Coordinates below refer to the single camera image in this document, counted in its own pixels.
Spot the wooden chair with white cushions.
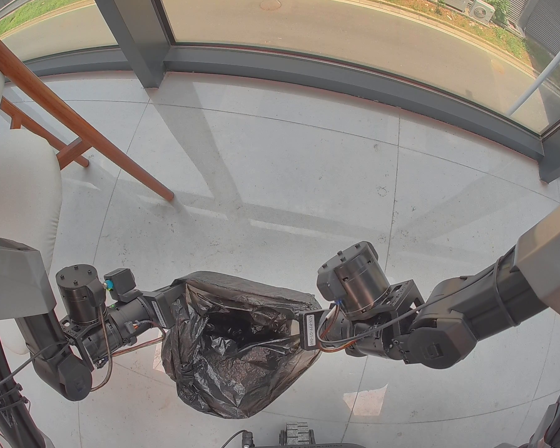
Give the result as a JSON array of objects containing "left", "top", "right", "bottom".
[{"left": 0, "top": 21, "right": 175, "bottom": 356}]

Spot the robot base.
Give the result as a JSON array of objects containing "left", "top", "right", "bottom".
[{"left": 261, "top": 421, "right": 370, "bottom": 448}]

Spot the black cable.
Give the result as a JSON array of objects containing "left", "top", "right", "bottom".
[{"left": 221, "top": 430, "right": 254, "bottom": 448}]

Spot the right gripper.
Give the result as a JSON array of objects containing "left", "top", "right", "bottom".
[{"left": 299, "top": 306, "right": 356, "bottom": 355}]

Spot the window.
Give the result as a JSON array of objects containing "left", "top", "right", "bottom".
[{"left": 0, "top": 0, "right": 560, "bottom": 184}]

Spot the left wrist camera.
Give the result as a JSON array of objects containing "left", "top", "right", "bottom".
[{"left": 104, "top": 268, "right": 137, "bottom": 303}]

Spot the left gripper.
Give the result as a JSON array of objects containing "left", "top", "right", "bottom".
[{"left": 105, "top": 284, "right": 188, "bottom": 350}]

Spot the black plastic bag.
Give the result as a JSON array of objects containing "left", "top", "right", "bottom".
[{"left": 161, "top": 271, "right": 323, "bottom": 420}]

